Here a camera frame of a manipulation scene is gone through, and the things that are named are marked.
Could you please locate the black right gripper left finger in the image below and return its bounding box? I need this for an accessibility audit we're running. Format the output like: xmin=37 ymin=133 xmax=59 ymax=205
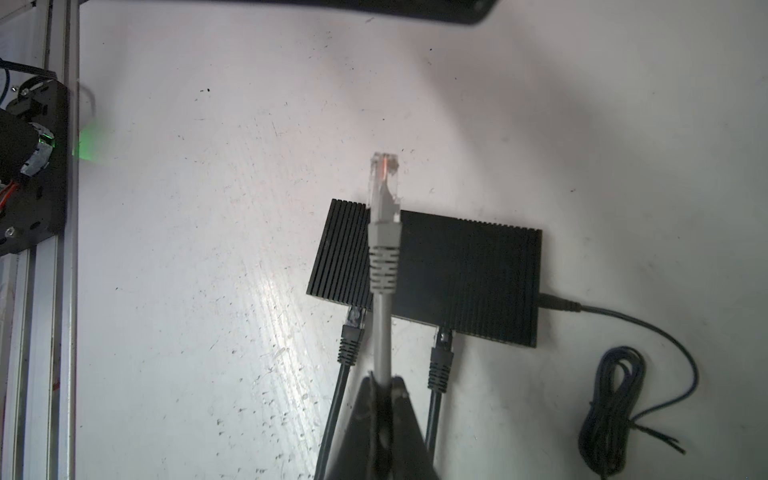
xmin=324 ymin=375 xmax=378 ymax=480

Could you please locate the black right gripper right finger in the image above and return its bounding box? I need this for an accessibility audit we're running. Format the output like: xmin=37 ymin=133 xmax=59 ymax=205
xmin=391 ymin=377 xmax=438 ymax=480

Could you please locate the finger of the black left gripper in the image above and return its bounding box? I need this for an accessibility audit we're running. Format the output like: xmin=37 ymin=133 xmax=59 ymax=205
xmin=245 ymin=0 xmax=498 ymax=25

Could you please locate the black ethernet cable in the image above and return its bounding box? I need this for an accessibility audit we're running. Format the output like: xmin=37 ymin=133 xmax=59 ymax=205
xmin=313 ymin=304 xmax=368 ymax=480
xmin=423 ymin=326 xmax=456 ymax=463

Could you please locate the black network switch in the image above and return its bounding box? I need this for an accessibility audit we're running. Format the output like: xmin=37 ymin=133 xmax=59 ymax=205
xmin=307 ymin=199 xmax=543 ymax=348

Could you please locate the black power adapter with cable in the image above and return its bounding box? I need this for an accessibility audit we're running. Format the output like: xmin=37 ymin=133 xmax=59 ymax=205
xmin=538 ymin=293 xmax=700 ymax=479

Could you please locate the grey ethernet cable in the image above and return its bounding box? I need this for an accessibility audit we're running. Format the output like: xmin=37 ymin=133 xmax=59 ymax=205
xmin=365 ymin=151 xmax=403 ymax=388

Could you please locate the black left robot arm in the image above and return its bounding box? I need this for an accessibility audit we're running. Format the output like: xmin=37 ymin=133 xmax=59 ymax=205
xmin=1 ymin=0 xmax=495 ymax=198

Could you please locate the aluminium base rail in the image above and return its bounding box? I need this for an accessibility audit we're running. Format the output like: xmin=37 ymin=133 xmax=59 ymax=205
xmin=1 ymin=1 xmax=80 ymax=479

